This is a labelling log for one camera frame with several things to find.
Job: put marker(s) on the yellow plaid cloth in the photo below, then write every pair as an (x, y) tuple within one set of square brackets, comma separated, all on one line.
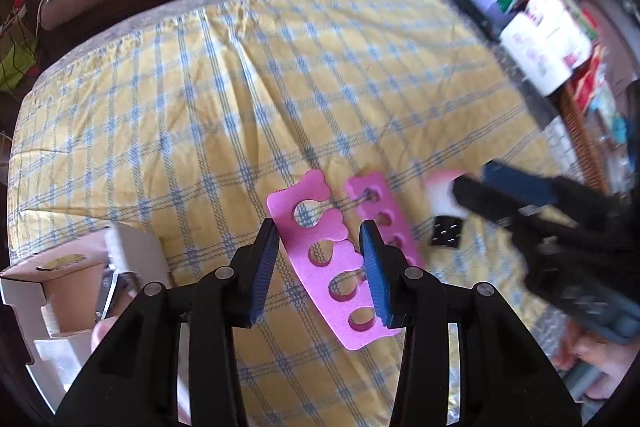
[(200, 107)]

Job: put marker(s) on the magenta toe separator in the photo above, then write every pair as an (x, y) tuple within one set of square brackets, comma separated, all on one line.
[(367, 181)]

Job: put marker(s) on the white red printed bag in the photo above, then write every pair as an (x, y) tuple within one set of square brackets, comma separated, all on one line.
[(555, 22)]

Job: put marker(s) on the red gold snack packet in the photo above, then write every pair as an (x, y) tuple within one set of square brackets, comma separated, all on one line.
[(592, 77)]

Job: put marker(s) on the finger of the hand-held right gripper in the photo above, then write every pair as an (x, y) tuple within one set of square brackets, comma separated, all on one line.
[(485, 202), (520, 184)]

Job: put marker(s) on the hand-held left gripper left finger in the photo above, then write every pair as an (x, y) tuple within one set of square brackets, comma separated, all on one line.
[(265, 267)]

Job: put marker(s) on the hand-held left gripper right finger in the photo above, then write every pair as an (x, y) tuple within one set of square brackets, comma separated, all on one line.
[(375, 267)]

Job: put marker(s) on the white tissue pack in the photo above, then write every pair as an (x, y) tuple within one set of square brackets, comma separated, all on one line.
[(530, 52)]

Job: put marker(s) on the wicker basket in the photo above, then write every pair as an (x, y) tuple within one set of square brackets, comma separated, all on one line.
[(585, 147)]

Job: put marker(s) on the white cardboard box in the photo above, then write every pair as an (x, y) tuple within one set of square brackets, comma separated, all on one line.
[(75, 287)]

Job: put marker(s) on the pink fluffy sock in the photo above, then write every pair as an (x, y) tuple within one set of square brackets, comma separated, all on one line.
[(102, 334)]

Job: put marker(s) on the person's right hand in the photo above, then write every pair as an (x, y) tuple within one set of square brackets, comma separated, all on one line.
[(600, 352)]

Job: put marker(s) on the light pink toe separator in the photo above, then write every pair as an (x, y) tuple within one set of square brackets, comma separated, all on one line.
[(282, 217)]

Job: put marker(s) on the green bag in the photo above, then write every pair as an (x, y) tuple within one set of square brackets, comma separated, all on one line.
[(15, 67)]

